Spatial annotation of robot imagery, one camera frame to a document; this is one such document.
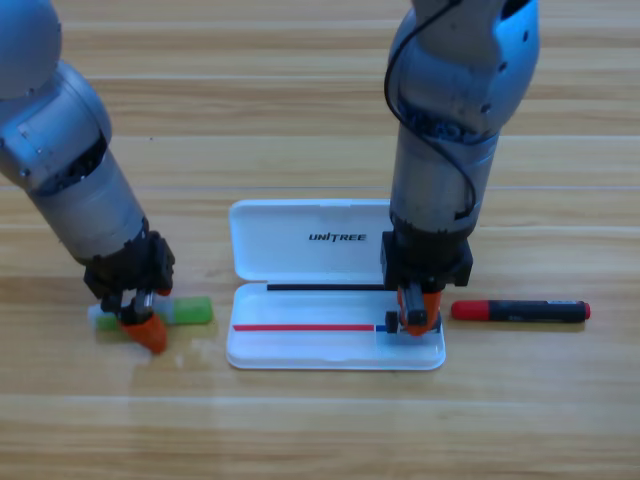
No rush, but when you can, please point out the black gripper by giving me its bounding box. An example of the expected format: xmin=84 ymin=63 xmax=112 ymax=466
xmin=82 ymin=219 xmax=177 ymax=356
xmin=380 ymin=225 xmax=475 ymax=338

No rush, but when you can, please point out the small dark USB drive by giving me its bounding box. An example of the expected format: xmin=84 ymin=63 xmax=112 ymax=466
xmin=384 ymin=309 xmax=444 ymax=335

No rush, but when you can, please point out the red and black marker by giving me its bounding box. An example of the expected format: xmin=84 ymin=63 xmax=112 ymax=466
xmin=450 ymin=298 xmax=592 ymax=324

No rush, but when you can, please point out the white Unitree pencil case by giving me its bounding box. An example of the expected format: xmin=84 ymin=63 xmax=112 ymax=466
xmin=225 ymin=198 xmax=446 ymax=371

